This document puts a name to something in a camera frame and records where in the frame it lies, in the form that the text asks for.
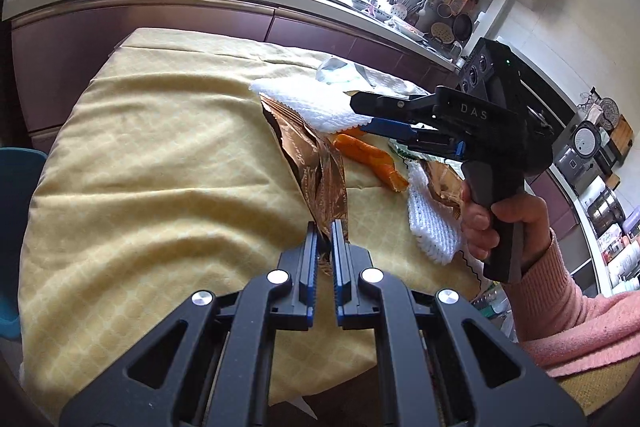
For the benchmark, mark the large white foam net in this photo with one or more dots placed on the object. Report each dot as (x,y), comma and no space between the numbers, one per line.
(300,99)

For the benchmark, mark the round wooden trivet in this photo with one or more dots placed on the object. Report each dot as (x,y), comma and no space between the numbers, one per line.
(440,33)

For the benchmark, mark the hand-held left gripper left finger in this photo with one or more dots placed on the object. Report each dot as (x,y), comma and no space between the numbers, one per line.
(311,279)

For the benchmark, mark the orange carrot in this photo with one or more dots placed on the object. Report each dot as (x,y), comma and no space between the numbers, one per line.
(372,157)

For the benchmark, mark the grey patterned cloth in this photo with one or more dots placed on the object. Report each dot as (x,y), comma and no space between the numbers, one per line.
(390,82)

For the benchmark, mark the person's right hand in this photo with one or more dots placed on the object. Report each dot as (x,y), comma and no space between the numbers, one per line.
(530,212)

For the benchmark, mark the yellow tablecloth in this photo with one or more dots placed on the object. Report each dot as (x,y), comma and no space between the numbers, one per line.
(150,157)

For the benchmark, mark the stainless steel pot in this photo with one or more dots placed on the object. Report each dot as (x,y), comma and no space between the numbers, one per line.
(605,207)

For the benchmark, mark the black oven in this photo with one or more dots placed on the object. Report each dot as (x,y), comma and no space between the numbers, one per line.
(545,97)

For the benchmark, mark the silver rice cooker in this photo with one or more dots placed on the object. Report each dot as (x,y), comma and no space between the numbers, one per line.
(587,139)

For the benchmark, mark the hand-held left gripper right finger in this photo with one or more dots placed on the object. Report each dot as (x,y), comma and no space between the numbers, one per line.
(339,282)

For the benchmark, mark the mauve base cabinets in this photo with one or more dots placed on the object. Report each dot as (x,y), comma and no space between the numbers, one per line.
(150,32)

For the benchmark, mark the blue plastic bin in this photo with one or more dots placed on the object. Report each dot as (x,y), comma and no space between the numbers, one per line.
(20,232)

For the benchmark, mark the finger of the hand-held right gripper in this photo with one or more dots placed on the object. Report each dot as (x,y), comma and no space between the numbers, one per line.
(386,127)
(390,106)

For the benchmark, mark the black frying pan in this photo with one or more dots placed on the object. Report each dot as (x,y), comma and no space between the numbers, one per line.
(462,28)

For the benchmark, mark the brown foil wrapper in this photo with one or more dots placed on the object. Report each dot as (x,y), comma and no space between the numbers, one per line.
(305,147)

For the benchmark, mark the small white foam net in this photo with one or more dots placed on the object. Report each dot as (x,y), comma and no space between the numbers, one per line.
(430,222)

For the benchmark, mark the small brown wrapper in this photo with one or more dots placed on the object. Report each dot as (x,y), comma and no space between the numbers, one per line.
(445,184)

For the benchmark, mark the person's right forearm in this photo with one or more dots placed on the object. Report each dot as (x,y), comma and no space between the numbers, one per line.
(575,322)

